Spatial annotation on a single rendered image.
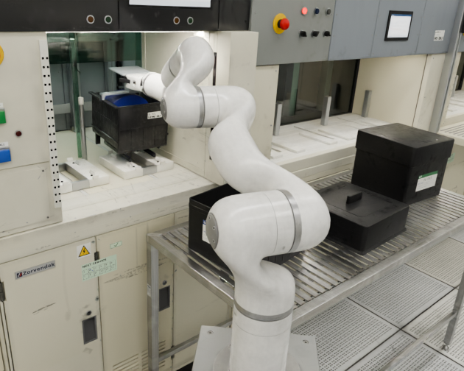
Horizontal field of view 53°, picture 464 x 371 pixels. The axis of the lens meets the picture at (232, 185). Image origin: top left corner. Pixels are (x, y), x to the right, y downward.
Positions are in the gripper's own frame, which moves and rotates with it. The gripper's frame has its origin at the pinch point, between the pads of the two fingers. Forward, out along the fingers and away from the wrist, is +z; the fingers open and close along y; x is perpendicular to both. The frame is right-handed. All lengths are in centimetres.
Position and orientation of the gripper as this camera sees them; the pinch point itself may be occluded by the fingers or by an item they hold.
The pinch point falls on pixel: (131, 76)
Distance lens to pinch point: 179.0
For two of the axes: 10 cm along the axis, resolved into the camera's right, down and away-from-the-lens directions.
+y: 8.0, -1.8, 5.7
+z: -5.9, -3.3, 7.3
